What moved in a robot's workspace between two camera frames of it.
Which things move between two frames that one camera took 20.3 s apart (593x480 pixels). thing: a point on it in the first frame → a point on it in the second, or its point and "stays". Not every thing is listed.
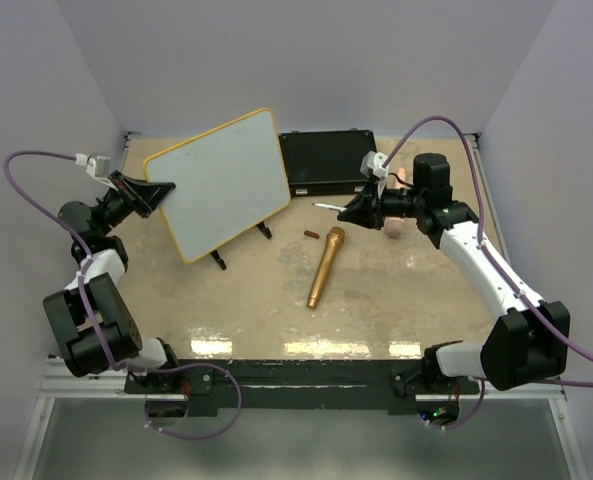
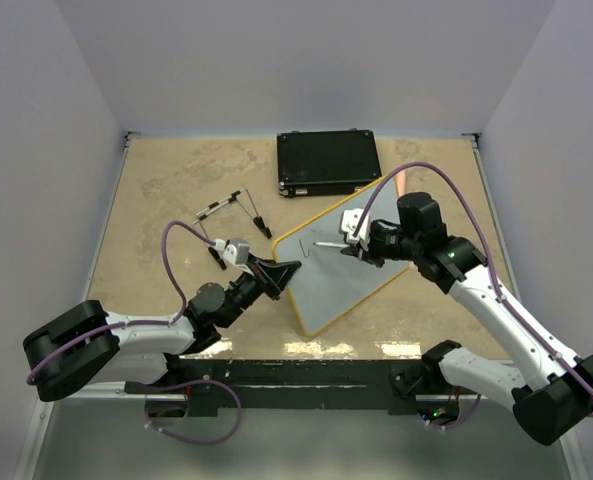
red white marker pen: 339,208 → 331,244
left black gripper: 140,196 → 271,276
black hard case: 321,162 stays
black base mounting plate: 253,385 stays
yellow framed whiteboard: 227,179 → 330,281
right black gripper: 364,212 → 369,255
